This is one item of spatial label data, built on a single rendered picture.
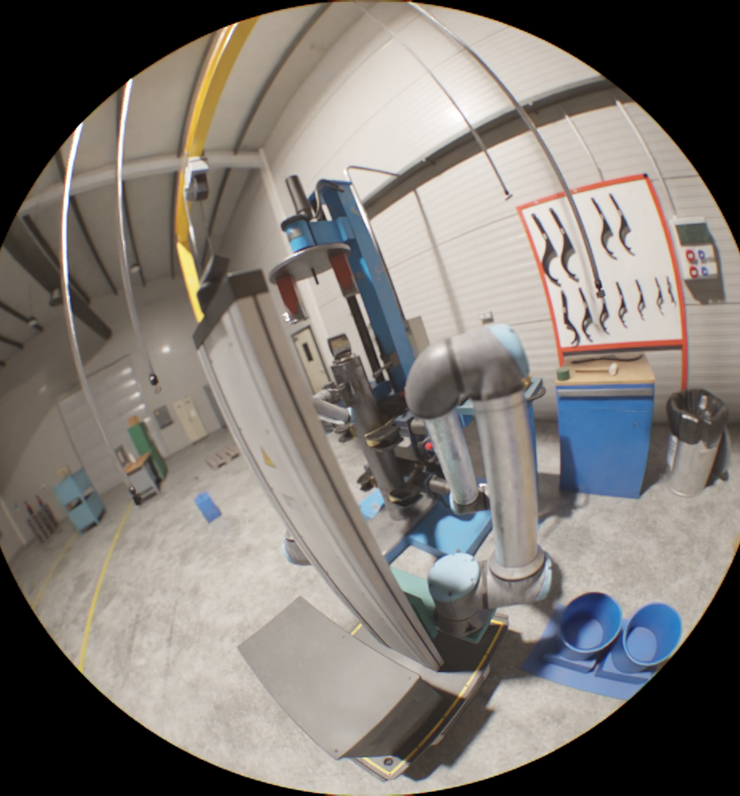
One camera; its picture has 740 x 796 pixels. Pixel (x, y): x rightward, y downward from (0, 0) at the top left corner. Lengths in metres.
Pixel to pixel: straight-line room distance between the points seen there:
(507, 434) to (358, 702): 0.77
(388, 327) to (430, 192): 2.14
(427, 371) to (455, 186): 3.06
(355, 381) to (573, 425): 1.55
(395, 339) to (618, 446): 1.80
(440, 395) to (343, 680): 0.81
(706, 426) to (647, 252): 1.57
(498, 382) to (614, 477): 1.87
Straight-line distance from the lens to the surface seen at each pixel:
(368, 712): 0.85
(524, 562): 0.72
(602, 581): 1.93
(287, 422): 0.40
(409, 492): 1.87
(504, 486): 0.58
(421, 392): 0.52
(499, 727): 1.63
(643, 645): 1.67
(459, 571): 0.78
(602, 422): 2.03
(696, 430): 2.16
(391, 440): 1.65
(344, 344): 1.73
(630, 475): 2.27
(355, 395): 1.74
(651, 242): 2.99
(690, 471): 2.39
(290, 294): 1.83
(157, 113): 6.73
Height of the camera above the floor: 1.63
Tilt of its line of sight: 14 degrees down
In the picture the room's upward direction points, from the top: 20 degrees counter-clockwise
